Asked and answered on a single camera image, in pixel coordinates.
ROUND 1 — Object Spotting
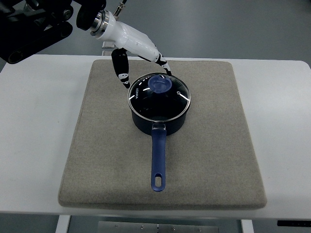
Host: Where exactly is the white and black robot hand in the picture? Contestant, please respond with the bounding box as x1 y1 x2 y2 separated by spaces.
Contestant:
90 11 172 88

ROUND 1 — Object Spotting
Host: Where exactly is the glass pot lid blue knob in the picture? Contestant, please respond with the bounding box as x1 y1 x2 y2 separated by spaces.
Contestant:
128 73 190 121

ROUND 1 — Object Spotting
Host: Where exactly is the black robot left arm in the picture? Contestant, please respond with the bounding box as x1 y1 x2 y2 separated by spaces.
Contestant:
0 0 73 64

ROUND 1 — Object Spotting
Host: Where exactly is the silver floor outlet plate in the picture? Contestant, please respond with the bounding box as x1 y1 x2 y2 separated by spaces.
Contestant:
102 41 115 56

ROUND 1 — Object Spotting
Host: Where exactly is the beige felt mat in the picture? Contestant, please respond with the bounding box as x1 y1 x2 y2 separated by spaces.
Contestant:
58 60 267 210

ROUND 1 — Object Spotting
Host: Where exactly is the metal plate under table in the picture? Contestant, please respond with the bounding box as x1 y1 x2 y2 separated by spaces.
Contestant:
97 221 219 233

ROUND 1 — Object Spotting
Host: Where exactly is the white table leg left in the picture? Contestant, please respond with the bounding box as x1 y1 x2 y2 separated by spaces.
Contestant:
55 215 71 233

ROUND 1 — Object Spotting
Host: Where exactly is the white table leg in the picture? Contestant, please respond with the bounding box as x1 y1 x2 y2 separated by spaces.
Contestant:
241 219 255 233
55 215 71 233

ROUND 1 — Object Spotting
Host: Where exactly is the white table leg right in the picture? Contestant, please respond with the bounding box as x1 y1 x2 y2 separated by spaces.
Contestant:
241 219 255 233

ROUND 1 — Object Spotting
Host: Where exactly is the black table control panel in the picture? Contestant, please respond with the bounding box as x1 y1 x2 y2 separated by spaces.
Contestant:
277 220 311 227

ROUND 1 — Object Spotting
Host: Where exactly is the dark blue saucepan blue handle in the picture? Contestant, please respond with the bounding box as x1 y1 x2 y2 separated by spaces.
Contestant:
128 72 191 192

